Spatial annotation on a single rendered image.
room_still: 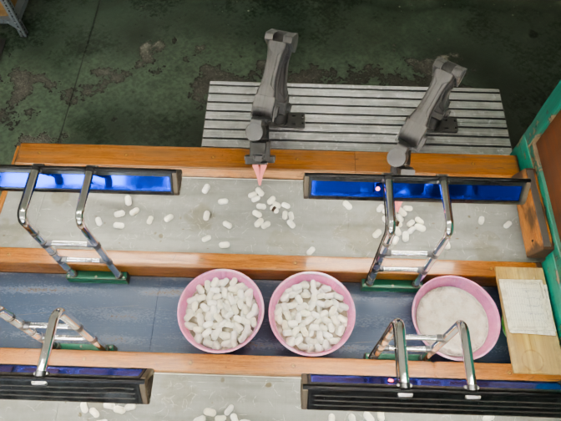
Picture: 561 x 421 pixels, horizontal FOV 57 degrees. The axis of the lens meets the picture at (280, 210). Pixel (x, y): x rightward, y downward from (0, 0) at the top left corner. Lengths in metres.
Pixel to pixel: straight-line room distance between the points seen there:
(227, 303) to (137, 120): 1.63
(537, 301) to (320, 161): 0.83
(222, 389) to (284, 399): 0.18
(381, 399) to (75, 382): 0.69
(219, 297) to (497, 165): 1.08
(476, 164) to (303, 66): 1.53
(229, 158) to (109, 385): 0.93
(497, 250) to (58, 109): 2.43
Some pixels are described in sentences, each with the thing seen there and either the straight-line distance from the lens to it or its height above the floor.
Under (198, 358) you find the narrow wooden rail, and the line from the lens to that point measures 1.61.
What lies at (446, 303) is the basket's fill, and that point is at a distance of 1.75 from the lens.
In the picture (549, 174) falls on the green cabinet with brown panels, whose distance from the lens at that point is 1.89.
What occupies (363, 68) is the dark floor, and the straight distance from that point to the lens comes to 3.25.
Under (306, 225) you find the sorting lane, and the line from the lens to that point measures 1.77.
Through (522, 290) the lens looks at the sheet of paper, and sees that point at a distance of 1.80.
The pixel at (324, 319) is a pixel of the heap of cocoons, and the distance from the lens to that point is 1.65.
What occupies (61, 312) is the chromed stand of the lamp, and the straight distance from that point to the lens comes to 1.38.
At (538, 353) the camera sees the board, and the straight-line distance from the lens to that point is 1.76.
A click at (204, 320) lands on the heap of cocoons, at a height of 0.72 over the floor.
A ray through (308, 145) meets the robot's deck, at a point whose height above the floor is 0.67.
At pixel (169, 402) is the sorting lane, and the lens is 1.63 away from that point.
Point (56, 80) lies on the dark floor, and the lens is 3.41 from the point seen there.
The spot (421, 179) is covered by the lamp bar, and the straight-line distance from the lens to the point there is 1.48.
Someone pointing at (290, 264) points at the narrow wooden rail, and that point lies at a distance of 1.69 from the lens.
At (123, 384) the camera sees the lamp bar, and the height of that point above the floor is 1.11.
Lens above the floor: 2.32
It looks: 62 degrees down
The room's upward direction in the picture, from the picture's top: straight up
